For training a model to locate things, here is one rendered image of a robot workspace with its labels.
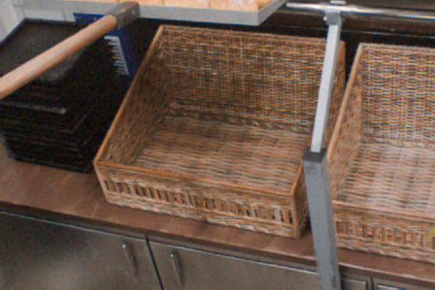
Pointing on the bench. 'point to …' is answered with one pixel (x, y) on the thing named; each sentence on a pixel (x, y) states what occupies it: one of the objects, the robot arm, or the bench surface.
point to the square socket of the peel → (124, 13)
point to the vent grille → (117, 55)
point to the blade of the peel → (169, 8)
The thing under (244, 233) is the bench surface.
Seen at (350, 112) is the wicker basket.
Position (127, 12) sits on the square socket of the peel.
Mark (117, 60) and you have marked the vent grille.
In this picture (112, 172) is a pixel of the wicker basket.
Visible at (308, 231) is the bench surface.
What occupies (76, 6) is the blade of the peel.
